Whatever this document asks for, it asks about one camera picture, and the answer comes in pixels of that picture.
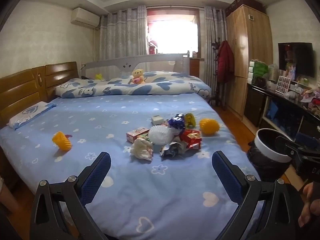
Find red milk carton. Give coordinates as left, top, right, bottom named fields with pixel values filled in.
left=125, top=127, right=150, bottom=144

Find framed colour photo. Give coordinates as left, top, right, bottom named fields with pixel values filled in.
left=285, top=62, right=298, bottom=79

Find silver foil wrapper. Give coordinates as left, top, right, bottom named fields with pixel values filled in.
left=160, top=141, right=187, bottom=161

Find blue foil wrapper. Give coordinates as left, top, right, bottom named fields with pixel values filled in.
left=167, top=113, right=186, bottom=131

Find white air conditioner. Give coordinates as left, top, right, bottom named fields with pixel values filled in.
left=70, top=7, right=100, bottom=28

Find stack of green tissue packs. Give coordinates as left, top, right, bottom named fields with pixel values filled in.
left=248, top=60, right=270, bottom=81

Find dark wooden coat rack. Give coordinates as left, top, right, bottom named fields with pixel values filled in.
left=209, top=37, right=226, bottom=108

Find grey patterned curtain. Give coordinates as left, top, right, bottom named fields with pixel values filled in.
left=203, top=5, right=227, bottom=92
left=99, top=5, right=148, bottom=63

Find blue heart print quilt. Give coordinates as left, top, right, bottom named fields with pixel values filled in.
left=55, top=71, right=212, bottom=99

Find white foam fruit net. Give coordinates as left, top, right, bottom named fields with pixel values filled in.
left=149, top=125, right=174, bottom=145

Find dark suitcase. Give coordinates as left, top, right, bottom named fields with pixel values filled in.
left=225, top=0, right=266, bottom=17

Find red jacket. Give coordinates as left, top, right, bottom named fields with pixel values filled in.
left=216, top=40, right=235, bottom=83

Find black wall television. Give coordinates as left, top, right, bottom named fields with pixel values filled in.
left=278, top=42, right=315, bottom=78

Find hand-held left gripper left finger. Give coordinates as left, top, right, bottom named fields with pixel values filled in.
left=29, top=151, right=112, bottom=240

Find grey bed guard rail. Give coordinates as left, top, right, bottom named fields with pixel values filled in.
left=81, top=51, right=191, bottom=79

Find wooden headboard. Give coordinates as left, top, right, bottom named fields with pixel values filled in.
left=0, top=62, right=78, bottom=128

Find red snack packet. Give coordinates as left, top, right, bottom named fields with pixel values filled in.
left=180, top=129, right=202, bottom=149

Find person's right hand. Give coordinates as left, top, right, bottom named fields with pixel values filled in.
left=298, top=181, right=320, bottom=228

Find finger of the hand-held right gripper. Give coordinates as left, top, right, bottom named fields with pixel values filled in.
left=295, top=133, right=320, bottom=151
left=275, top=136, right=300, bottom=157

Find black glossy sideboard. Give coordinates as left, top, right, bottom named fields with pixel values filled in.
left=243, top=82, right=320, bottom=146

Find brown bedside cabinet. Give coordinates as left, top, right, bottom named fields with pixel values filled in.
left=189, top=58, right=207, bottom=78

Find green milk carton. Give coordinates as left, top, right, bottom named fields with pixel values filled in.
left=184, top=113, right=197, bottom=128

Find yellow foam fruit net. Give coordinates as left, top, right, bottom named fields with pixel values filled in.
left=51, top=131, right=72, bottom=151
left=199, top=118, right=221, bottom=135

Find blue heart print pillow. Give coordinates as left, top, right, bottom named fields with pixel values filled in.
left=6, top=101, right=57, bottom=131

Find blue flowered bedsheet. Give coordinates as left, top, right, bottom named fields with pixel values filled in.
left=0, top=92, right=265, bottom=240

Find wooden wardrobe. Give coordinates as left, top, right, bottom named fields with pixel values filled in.
left=224, top=6, right=273, bottom=121

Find window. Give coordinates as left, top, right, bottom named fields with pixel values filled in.
left=146, top=7, right=201, bottom=55

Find white rimmed trash bin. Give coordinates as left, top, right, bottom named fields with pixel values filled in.
left=247, top=128, right=293, bottom=181

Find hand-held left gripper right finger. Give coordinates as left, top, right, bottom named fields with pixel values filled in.
left=211, top=150, right=297, bottom=240

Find yellow teddy bear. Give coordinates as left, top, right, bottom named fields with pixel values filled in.
left=128, top=68, right=147, bottom=85

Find crumpled white wrapper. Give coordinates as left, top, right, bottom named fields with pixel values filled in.
left=130, top=137, right=154, bottom=161

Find black white photo sheet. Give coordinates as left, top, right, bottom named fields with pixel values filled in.
left=275, top=75, right=292, bottom=95

